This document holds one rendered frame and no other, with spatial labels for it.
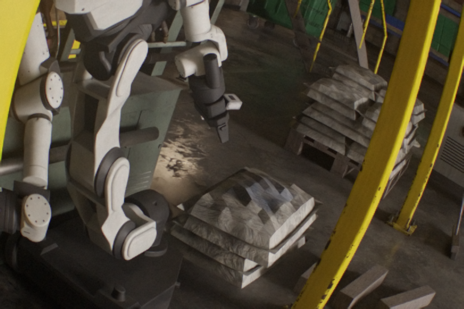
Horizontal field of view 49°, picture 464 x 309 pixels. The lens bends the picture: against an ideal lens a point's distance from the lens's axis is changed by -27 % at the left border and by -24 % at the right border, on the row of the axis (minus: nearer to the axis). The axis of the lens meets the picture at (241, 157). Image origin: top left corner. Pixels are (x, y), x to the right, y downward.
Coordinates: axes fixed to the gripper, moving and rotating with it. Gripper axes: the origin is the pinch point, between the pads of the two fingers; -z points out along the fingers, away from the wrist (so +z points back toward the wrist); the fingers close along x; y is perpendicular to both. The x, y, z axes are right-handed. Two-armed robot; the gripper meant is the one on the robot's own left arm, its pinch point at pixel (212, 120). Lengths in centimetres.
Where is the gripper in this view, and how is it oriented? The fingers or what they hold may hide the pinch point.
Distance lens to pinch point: 174.1
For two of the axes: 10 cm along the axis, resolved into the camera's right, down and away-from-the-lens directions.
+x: 5.0, 6.1, -6.2
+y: 8.6, -4.3, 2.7
